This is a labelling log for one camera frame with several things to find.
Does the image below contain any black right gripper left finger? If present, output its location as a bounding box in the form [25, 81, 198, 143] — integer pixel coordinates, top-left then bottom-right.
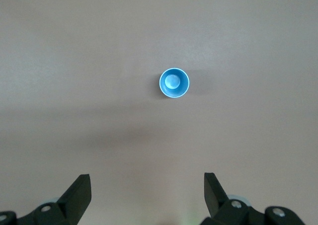
[18, 174, 92, 225]

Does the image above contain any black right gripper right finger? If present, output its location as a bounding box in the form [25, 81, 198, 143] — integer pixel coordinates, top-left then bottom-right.
[201, 172, 250, 225]

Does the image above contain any blue plastic cup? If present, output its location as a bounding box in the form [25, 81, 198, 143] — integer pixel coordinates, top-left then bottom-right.
[159, 67, 190, 99]

